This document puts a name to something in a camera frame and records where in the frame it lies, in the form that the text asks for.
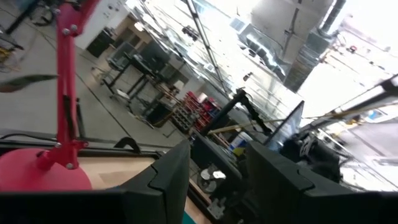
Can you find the red parts bin rack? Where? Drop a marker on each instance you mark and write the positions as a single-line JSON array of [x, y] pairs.
[[199, 109]]

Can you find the black square trash bin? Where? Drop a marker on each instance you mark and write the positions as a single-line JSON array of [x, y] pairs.
[[158, 115]]

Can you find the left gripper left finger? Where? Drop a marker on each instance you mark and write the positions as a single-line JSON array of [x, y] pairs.
[[174, 186]]

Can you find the blue and white bucket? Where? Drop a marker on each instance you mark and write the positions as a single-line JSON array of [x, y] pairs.
[[239, 143]]

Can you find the computer monitor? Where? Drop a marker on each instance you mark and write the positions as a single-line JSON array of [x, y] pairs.
[[287, 130]]

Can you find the black monitor pole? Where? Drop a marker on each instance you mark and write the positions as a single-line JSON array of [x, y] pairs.
[[224, 112]]

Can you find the red desk lamp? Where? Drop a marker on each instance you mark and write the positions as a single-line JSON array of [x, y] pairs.
[[31, 171]]

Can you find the dark grey desk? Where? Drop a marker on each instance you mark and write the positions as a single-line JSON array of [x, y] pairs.
[[211, 155]]

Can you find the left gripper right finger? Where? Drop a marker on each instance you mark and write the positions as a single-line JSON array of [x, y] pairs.
[[280, 193]]

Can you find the grey round fan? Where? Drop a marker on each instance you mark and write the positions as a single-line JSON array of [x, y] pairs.
[[206, 185]]

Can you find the long yellow rod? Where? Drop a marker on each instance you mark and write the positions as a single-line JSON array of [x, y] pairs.
[[236, 127]]

